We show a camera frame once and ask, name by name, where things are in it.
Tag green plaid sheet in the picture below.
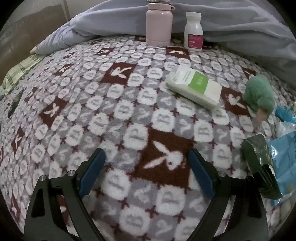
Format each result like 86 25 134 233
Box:
0 54 44 95

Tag white medicine bottle pink label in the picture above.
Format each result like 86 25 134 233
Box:
184 11 203 51

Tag blue snack packet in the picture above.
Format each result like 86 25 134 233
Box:
264 131 296 208

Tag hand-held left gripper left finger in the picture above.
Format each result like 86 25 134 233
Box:
24 148 107 241

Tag green fuzzy sock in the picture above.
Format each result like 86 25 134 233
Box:
245 74 277 127

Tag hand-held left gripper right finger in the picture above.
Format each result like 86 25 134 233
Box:
187 148 270 241

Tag white and green tissue pack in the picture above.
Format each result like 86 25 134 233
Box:
165 65 223 110

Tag dark green snack packet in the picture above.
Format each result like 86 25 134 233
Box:
240 134 282 200

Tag lavender duvet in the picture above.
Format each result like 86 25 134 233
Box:
36 0 296 80

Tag teal crinkled wrapper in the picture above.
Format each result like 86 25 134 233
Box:
275 106 296 122

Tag pink insulated bottle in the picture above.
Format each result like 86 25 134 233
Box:
146 0 175 47

